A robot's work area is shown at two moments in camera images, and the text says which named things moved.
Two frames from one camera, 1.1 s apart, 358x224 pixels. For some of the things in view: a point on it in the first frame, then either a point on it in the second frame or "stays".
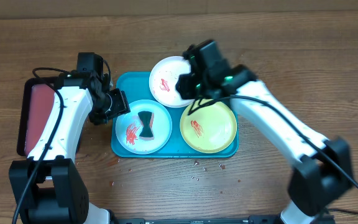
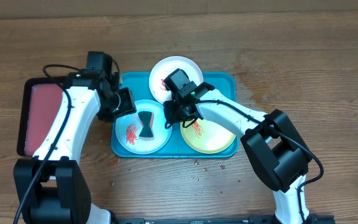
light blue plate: [128, 127] stays
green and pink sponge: [147, 119] stays
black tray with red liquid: [35, 99] stays
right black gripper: [186, 87] → [171, 116]
